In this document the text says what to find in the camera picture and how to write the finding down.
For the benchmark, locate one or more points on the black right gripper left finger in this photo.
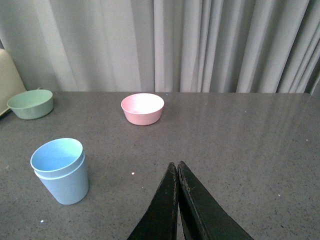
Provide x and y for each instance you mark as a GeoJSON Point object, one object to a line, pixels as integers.
{"type": "Point", "coordinates": [160, 219]}

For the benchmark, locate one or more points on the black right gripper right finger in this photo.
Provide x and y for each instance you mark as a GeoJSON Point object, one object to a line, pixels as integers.
{"type": "Point", "coordinates": [202, 216]}

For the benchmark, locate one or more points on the blue cup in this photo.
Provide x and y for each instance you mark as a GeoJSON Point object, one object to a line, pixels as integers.
{"type": "Point", "coordinates": [69, 186]}
{"type": "Point", "coordinates": [57, 158]}

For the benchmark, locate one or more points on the pink bowl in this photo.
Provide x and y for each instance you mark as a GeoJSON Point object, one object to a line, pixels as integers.
{"type": "Point", "coordinates": [142, 109]}

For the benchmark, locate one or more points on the grey curtain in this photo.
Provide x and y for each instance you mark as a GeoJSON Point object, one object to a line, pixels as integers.
{"type": "Point", "coordinates": [221, 46]}

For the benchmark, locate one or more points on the green bowl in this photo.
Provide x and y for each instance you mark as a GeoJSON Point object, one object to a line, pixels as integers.
{"type": "Point", "coordinates": [32, 104]}

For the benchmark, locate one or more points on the cream appliance at left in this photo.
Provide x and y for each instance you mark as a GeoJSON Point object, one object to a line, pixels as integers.
{"type": "Point", "coordinates": [11, 83]}

